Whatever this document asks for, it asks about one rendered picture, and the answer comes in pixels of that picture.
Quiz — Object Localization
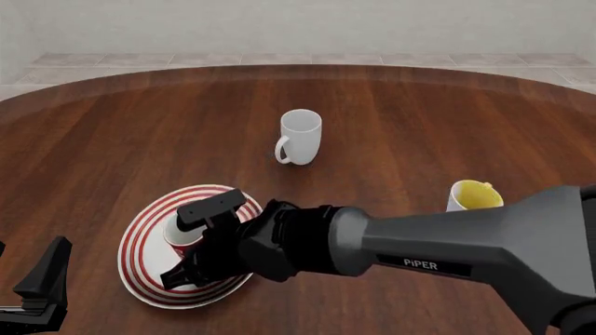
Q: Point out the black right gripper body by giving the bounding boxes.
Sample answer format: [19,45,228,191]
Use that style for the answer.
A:
[185,218,249,288]

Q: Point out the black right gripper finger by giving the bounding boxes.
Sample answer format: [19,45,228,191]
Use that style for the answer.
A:
[159,259,199,290]

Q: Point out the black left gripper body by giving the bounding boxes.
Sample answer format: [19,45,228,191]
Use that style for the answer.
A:
[0,299,69,335]

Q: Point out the red mug with white inside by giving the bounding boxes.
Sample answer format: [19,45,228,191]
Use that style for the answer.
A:
[162,211,207,260]

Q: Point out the white plate with red rings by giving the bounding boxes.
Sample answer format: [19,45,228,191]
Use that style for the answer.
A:
[116,183,263,310]

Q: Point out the white ceramic mug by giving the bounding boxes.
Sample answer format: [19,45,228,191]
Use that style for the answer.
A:
[274,109,323,167]

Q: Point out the white mug with yellow inside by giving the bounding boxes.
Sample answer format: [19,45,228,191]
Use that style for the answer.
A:
[445,179,506,213]

